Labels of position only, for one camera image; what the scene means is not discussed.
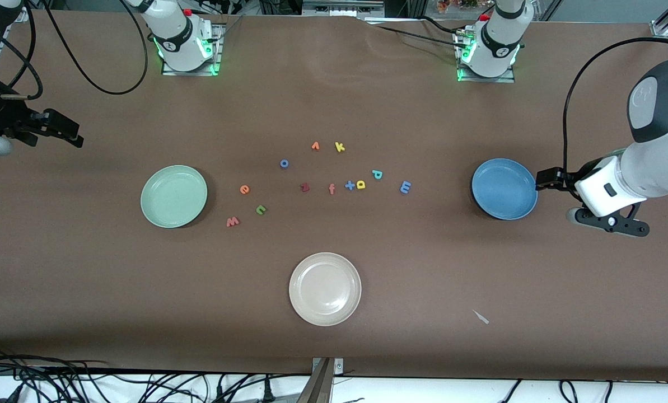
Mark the green plate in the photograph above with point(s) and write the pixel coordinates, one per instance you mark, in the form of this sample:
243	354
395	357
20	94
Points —
174	196

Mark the small white paper scrap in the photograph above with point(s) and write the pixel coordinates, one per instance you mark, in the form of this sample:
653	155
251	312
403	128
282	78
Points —
481	317

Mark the orange artificial flowers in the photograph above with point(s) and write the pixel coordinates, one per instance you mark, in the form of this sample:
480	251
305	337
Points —
451	5

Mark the blue foam letter E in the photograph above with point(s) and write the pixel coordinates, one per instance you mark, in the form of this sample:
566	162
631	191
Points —
405	187

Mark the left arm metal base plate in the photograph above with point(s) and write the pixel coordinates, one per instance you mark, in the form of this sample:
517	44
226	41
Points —
501	80

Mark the small metal bracket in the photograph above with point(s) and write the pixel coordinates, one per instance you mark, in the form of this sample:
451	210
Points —
339	366

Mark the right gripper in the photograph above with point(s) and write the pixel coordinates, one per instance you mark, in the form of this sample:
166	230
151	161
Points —
2	118

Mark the beige plate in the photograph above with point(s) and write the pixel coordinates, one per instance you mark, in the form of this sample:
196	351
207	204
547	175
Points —
325	289

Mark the teal foam letter p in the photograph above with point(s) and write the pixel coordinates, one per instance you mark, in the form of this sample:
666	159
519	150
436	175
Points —
377	174

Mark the grey power strip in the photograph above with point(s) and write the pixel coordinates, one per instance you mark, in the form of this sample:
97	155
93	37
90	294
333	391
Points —
339	6

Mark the grey metal post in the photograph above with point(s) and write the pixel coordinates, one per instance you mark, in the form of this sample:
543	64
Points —
318	389

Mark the blue plate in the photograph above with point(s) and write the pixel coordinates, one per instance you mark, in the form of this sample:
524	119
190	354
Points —
504	189

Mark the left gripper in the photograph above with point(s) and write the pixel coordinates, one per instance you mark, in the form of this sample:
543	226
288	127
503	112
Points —
570	180

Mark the brown table cover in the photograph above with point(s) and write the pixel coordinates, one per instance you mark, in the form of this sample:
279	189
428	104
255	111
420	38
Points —
334	84

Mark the pink foam letter w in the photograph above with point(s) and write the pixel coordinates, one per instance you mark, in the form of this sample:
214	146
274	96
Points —
232	222

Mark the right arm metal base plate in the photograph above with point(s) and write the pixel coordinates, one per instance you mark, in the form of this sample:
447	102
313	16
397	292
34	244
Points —
217	56

